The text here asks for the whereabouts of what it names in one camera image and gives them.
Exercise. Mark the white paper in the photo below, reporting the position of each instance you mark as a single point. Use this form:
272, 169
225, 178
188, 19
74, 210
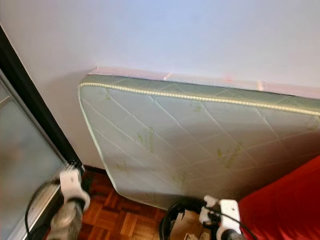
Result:
207, 204

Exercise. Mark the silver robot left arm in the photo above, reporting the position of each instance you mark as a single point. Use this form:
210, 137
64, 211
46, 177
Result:
67, 220

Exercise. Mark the brown cardboard piece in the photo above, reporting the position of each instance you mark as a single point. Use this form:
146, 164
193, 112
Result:
185, 226

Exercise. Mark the black round bin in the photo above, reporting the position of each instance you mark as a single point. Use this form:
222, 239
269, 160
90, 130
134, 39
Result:
164, 220

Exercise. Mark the frosted glass sliding door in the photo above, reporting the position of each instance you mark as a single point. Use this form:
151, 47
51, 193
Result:
25, 170

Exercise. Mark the large red cushion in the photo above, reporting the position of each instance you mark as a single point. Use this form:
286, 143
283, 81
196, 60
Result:
285, 205

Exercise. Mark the white quilted mattress green print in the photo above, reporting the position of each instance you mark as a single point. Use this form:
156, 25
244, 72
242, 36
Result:
190, 135

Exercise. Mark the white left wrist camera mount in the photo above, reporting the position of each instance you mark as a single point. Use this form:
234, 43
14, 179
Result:
70, 182

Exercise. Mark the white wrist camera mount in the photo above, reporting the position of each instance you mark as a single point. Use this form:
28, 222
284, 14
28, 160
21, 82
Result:
70, 182
228, 214

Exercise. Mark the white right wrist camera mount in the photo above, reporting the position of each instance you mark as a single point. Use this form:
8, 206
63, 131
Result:
228, 214

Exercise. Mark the black door frame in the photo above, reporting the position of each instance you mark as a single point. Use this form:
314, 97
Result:
40, 110

